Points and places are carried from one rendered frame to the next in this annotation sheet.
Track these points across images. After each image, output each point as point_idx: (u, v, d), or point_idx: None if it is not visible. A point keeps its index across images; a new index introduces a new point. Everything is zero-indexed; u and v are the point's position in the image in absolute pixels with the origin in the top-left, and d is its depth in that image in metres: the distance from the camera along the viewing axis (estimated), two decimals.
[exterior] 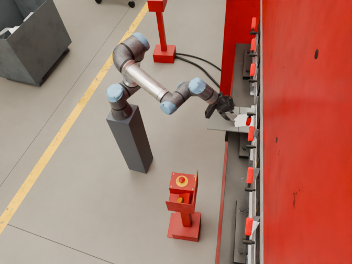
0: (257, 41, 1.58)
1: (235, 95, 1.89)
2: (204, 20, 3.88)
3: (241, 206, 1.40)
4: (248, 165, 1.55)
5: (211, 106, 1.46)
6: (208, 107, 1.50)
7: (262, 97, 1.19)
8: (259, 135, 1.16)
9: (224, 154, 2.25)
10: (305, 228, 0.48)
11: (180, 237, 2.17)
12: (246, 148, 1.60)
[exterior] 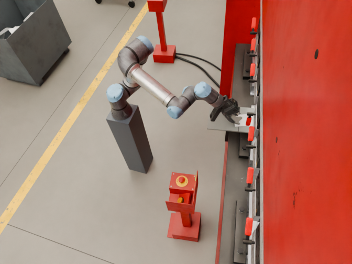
0: (257, 41, 1.58)
1: (235, 95, 1.89)
2: (204, 20, 3.88)
3: (241, 206, 1.40)
4: (248, 165, 1.55)
5: (217, 109, 1.49)
6: (213, 110, 1.53)
7: (262, 97, 1.19)
8: (259, 135, 1.16)
9: (224, 154, 2.25)
10: (305, 228, 0.48)
11: (180, 237, 2.17)
12: (246, 148, 1.60)
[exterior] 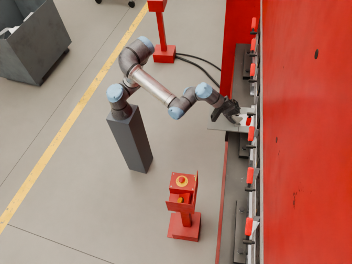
0: (257, 41, 1.58)
1: (235, 95, 1.89)
2: (204, 20, 3.88)
3: (241, 206, 1.40)
4: (248, 165, 1.55)
5: (217, 110, 1.49)
6: (214, 110, 1.53)
7: (262, 97, 1.19)
8: (259, 135, 1.16)
9: (224, 154, 2.25)
10: (305, 228, 0.48)
11: (180, 237, 2.17)
12: (246, 148, 1.60)
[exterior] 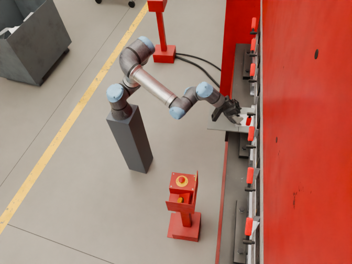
0: (257, 41, 1.58)
1: (235, 95, 1.89)
2: (204, 20, 3.88)
3: (241, 206, 1.40)
4: (248, 165, 1.55)
5: (218, 109, 1.50)
6: (215, 110, 1.54)
7: (262, 97, 1.19)
8: (259, 135, 1.16)
9: (224, 154, 2.25)
10: (305, 228, 0.48)
11: (180, 237, 2.17)
12: (246, 148, 1.60)
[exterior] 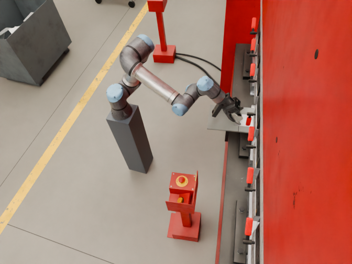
0: (257, 41, 1.58)
1: (235, 95, 1.89)
2: (204, 20, 3.88)
3: (241, 206, 1.40)
4: (248, 165, 1.55)
5: (218, 106, 1.51)
6: (216, 106, 1.56)
7: (262, 97, 1.19)
8: (259, 135, 1.16)
9: (224, 154, 2.25)
10: (305, 228, 0.48)
11: (180, 237, 2.17)
12: (246, 148, 1.60)
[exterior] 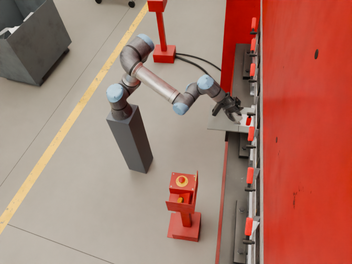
0: (257, 41, 1.58)
1: (235, 95, 1.89)
2: (204, 20, 3.88)
3: (241, 206, 1.40)
4: (248, 165, 1.55)
5: (218, 105, 1.52)
6: (216, 105, 1.56)
7: (262, 97, 1.19)
8: (259, 135, 1.16)
9: (224, 154, 2.25)
10: (305, 228, 0.48)
11: (180, 237, 2.17)
12: (246, 148, 1.60)
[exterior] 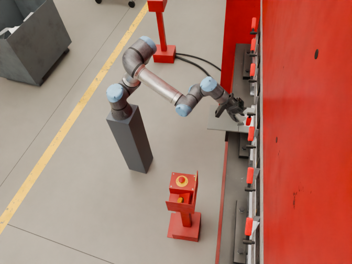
0: (257, 41, 1.58)
1: (235, 95, 1.89)
2: (204, 20, 3.88)
3: (241, 206, 1.40)
4: (248, 165, 1.55)
5: (221, 106, 1.51)
6: (219, 106, 1.55)
7: (262, 97, 1.19)
8: (259, 135, 1.16)
9: (224, 154, 2.25)
10: (305, 228, 0.48)
11: (180, 237, 2.17)
12: (246, 148, 1.60)
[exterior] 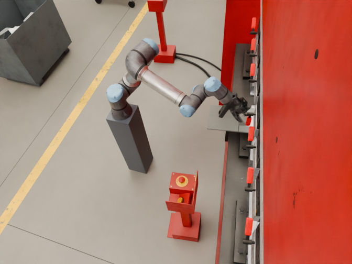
0: (257, 41, 1.58)
1: None
2: (204, 20, 3.88)
3: (241, 206, 1.40)
4: (248, 165, 1.55)
5: (225, 106, 1.51)
6: (222, 106, 1.55)
7: (262, 97, 1.19)
8: (259, 135, 1.16)
9: (224, 154, 2.25)
10: (305, 228, 0.48)
11: (180, 237, 2.17)
12: (246, 148, 1.60)
